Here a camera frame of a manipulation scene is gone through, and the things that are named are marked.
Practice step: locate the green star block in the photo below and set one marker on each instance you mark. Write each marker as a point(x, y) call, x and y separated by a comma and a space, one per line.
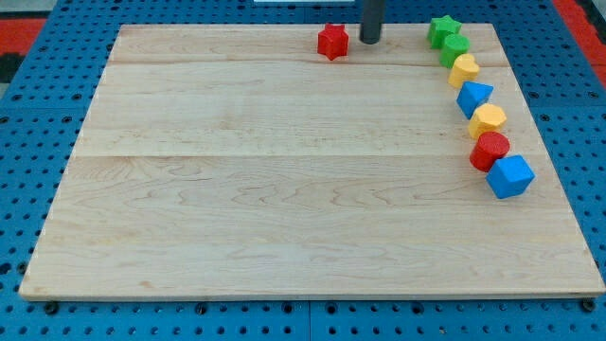
point(440, 28)

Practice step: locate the blue cube block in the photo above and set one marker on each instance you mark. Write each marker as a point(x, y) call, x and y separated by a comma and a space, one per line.
point(510, 176)

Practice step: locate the yellow heart block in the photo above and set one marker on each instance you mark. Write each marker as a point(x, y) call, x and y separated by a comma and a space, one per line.
point(465, 68)

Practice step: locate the yellow hexagon block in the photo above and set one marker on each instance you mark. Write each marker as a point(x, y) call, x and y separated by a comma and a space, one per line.
point(486, 118)

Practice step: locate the red star block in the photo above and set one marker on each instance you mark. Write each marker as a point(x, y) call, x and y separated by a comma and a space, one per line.
point(332, 41)

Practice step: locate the green cylinder block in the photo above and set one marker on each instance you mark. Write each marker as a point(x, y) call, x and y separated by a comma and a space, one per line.
point(453, 46)

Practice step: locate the blue triangle block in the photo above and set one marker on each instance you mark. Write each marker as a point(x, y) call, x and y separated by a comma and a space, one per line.
point(472, 95)

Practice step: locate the light wooden board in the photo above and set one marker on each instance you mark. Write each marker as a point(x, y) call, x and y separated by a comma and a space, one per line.
point(233, 162)

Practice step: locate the red cylinder block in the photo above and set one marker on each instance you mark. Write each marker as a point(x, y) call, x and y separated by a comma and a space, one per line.
point(489, 147)

